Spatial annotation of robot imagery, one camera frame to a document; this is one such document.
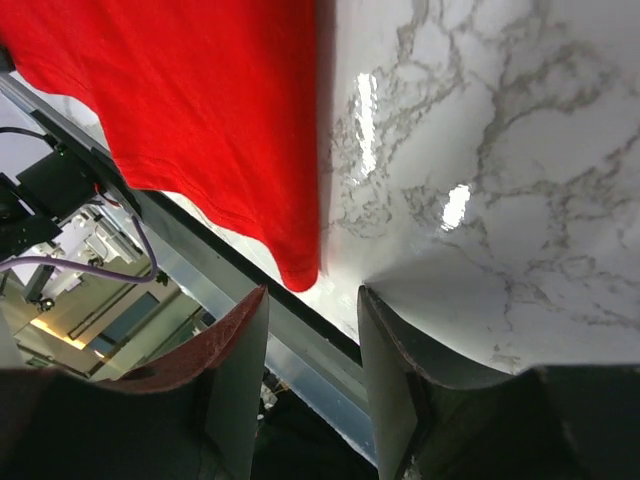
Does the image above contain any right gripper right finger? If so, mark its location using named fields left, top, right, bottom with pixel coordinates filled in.
left=358, top=287, right=639, bottom=479

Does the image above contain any bright red t shirt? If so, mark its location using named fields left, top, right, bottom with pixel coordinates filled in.
left=1, top=1, right=320, bottom=292

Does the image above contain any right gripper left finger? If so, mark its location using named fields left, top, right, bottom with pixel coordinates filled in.
left=1, top=287, right=269, bottom=479

